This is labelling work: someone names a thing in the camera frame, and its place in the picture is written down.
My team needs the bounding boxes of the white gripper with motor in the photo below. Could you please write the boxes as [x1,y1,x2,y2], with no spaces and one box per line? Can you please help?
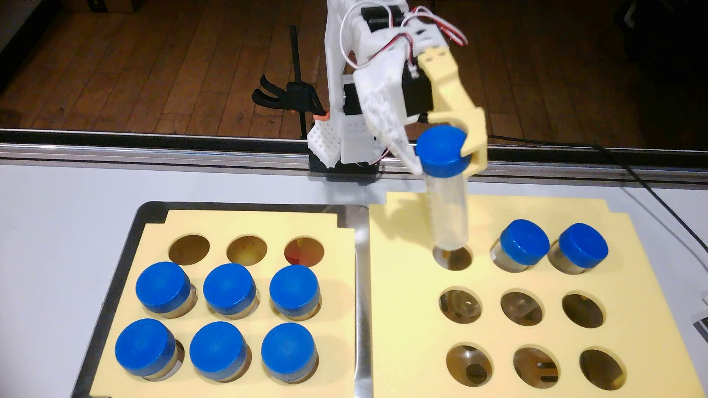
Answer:
[353,1,490,176]

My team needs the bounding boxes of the blue capped clear test tube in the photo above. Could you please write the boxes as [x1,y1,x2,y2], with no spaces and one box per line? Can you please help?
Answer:
[269,264,323,321]
[415,124,473,252]
[202,262,261,320]
[490,219,551,273]
[188,321,252,383]
[114,317,185,382]
[135,261,198,319]
[260,322,320,384]
[548,222,609,275]

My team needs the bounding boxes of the white perforated board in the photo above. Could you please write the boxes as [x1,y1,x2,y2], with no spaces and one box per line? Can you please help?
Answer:
[307,118,344,168]

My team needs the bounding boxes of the black clamp with orange trigger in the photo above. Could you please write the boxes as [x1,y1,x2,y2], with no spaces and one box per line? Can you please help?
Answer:
[251,25,333,139]

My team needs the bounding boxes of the large yellow foam rack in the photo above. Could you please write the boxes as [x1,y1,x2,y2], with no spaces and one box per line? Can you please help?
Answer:
[368,191,706,398]

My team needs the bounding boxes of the yellow foam rack in tray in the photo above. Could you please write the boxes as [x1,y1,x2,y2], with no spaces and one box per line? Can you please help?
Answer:
[88,209,357,398]

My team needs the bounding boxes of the dark bulky object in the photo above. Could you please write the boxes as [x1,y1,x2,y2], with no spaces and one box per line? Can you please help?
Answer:
[597,0,708,84]

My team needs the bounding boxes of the metal tray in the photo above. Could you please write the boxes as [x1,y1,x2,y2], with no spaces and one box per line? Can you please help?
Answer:
[71,200,372,398]

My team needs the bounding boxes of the small grey object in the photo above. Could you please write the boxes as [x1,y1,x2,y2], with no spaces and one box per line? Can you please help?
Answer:
[693,296,708,343]

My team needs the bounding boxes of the red and white servo wires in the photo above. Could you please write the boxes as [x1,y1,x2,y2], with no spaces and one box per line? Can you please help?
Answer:
[339,3,469,167]

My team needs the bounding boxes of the long black cable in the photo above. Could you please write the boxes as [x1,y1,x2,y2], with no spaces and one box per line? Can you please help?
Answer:
[488,134,708,252]

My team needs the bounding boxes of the aluminium table rail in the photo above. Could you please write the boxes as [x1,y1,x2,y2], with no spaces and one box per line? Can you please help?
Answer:
[0,128,708,186]

